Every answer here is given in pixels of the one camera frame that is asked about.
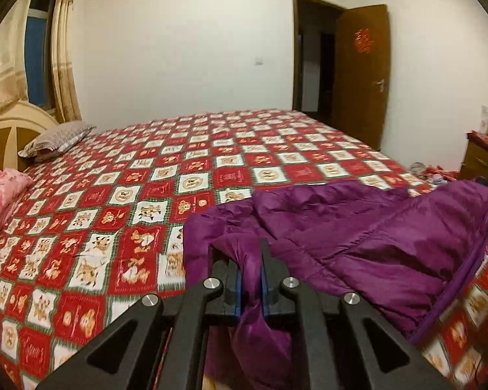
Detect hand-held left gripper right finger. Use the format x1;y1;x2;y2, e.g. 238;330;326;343
259;239;458;390

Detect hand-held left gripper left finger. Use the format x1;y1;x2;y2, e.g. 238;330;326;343
36;244;242;390

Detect purple hooded puffer jacket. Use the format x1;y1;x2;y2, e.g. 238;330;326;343
183;179;488;390

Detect pile of colourful clothes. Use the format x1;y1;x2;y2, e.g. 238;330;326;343
409;162;460;185

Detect brown wooden dresser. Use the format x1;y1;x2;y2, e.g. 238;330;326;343
459;132;488;181

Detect bed with red patterned sheet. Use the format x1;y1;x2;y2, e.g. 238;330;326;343
0;108;488;390

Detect brown wooden door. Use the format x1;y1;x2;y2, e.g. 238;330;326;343
334;4;392;151

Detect red paper door decoration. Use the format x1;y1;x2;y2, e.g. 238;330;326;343
353;28;372;54

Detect striped pillow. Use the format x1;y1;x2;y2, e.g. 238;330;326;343
18;121;97;162

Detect pink floral quilt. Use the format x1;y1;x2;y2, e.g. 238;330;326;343
0;164;35;248

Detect cream wooden headboard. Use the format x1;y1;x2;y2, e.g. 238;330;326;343
0;101;61;171

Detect narrow beige floral curtain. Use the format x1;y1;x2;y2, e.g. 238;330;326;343
51;0;84;124

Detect window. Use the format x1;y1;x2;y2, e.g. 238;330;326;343
24;0;61;112

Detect wide beige floral curtain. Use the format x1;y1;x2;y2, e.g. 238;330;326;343
0;0;35;123

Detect dark wooden door frame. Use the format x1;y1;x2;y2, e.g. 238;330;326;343
291;0;348;113

